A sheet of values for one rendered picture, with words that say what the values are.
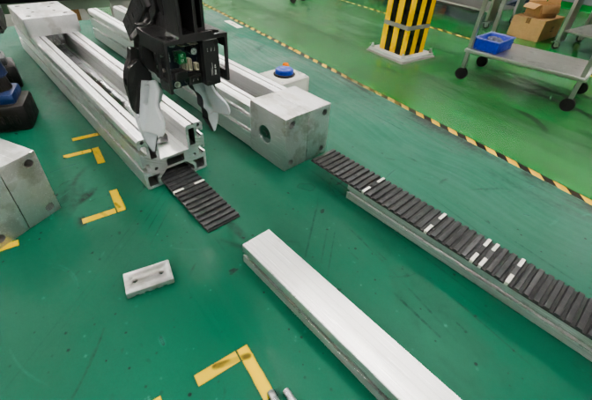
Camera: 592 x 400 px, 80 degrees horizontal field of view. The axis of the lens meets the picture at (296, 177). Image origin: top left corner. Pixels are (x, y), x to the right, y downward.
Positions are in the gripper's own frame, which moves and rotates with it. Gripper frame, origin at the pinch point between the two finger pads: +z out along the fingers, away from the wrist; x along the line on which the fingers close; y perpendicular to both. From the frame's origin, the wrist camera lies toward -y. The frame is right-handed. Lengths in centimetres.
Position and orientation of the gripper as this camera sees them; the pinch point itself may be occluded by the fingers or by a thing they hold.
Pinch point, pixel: (181, 130)
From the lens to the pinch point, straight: 49.9
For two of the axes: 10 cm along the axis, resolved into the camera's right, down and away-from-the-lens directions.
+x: 7.4, -3.7, 5.6
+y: 6.7, 4.8, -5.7
